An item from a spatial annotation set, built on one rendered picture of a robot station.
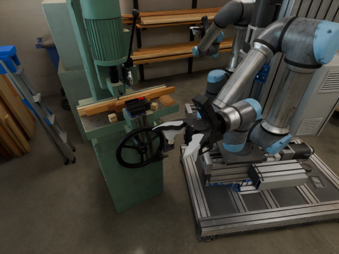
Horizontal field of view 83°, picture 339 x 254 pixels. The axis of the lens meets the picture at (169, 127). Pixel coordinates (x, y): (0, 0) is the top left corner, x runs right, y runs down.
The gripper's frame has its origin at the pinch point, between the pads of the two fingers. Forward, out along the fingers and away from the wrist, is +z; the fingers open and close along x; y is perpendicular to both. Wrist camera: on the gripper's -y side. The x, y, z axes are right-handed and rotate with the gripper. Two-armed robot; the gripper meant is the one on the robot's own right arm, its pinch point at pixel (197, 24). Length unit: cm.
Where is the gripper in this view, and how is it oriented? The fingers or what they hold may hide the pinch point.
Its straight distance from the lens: 189.1
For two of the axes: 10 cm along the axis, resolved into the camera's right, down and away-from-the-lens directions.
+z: -3.7, -5.7, 7.3
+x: 9.2, -3.3, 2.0
